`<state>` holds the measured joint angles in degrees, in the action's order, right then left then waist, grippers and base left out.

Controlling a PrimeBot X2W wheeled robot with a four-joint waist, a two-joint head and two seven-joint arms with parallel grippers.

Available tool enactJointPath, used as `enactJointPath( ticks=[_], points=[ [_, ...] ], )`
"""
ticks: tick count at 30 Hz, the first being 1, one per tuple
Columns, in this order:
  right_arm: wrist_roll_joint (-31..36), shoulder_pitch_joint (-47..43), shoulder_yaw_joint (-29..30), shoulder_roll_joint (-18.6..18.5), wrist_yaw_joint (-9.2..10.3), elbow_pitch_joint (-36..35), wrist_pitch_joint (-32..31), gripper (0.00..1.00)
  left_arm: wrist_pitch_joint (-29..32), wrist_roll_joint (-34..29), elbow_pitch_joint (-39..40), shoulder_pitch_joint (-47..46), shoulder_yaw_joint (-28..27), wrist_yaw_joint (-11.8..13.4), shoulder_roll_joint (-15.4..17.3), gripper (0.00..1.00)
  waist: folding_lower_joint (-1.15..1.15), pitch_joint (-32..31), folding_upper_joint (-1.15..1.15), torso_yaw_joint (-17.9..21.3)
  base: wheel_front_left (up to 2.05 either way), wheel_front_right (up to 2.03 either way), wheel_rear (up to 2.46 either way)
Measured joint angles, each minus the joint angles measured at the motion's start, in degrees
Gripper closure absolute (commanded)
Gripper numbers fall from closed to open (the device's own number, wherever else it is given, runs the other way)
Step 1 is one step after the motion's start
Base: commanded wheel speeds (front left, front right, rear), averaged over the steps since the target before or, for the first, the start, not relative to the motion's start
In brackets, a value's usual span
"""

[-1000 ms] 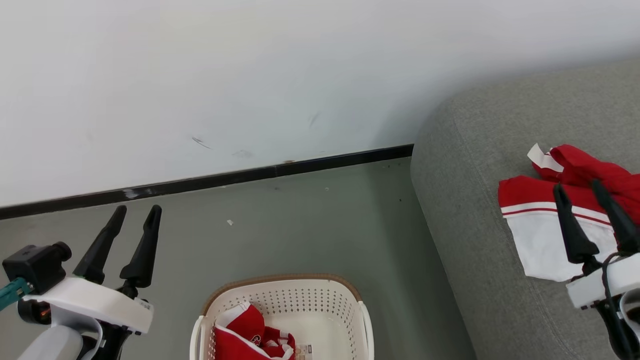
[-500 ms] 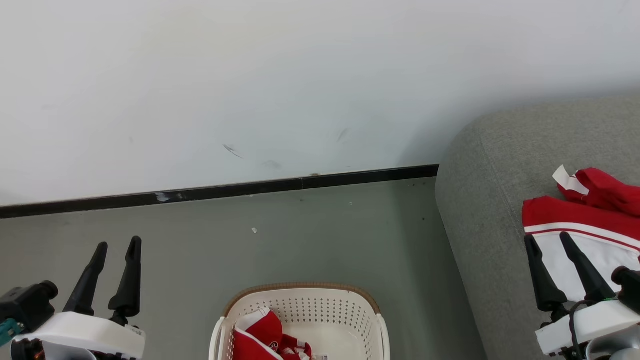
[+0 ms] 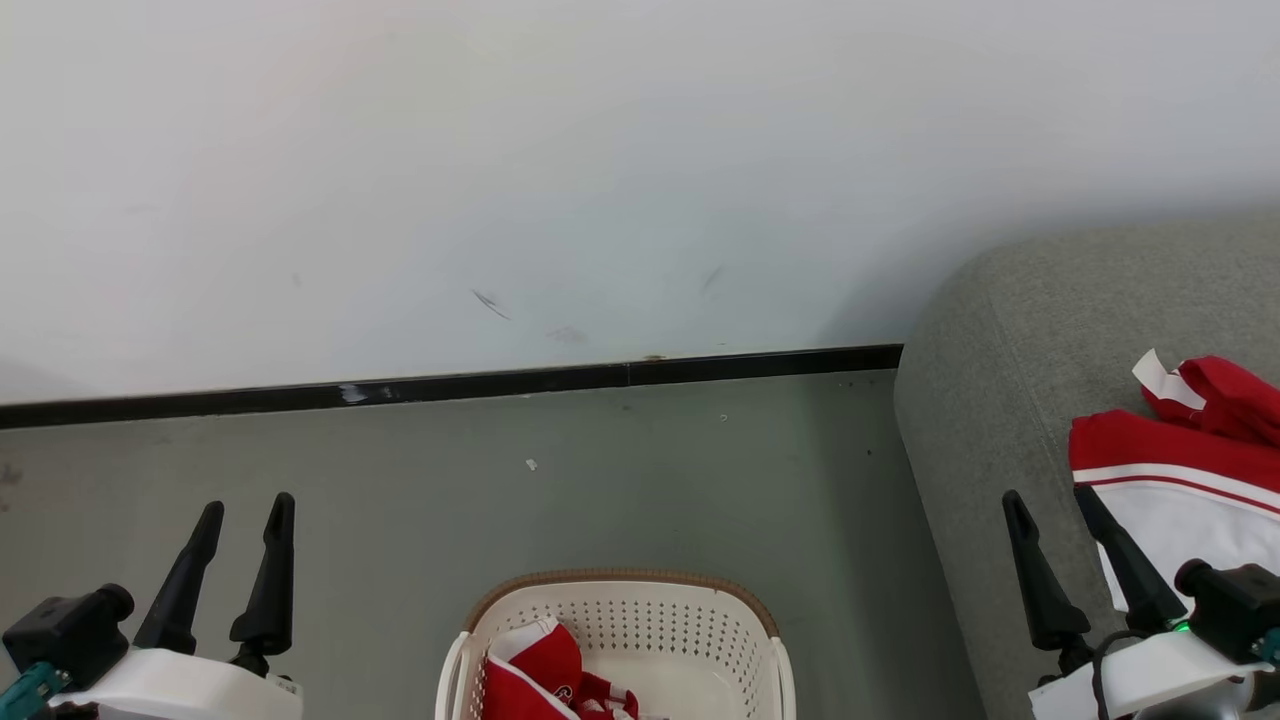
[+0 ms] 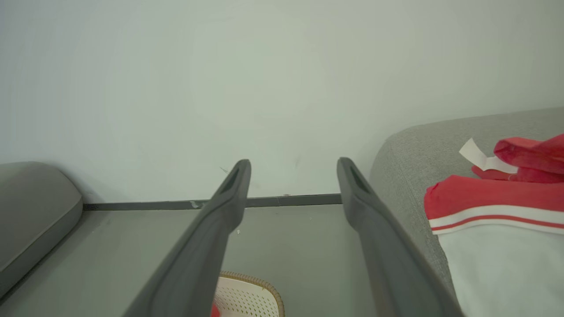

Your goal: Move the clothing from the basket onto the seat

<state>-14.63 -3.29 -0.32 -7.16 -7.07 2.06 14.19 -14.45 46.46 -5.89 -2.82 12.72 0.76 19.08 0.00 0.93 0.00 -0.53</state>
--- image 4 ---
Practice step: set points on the grey rounded seat cushion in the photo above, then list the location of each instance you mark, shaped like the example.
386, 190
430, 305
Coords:
31, 211

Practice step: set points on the plain red garment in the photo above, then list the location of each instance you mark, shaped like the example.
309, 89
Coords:
214, 311

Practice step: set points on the grey fabric sofa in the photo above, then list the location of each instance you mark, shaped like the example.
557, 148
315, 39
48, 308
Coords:
410, 158

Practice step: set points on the cream perforated laundry basket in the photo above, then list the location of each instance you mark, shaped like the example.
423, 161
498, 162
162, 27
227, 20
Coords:
251, 297

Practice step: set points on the white shirt with red sleeves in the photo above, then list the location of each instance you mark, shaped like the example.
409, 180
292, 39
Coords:
498, 255

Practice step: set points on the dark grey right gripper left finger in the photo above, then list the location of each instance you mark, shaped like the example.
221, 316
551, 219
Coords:
198, 246

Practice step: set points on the black wall baseboard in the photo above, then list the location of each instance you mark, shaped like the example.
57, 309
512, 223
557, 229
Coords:
145, 205

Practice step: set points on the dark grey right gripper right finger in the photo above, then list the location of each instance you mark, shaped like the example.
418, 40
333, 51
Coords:
383, 255

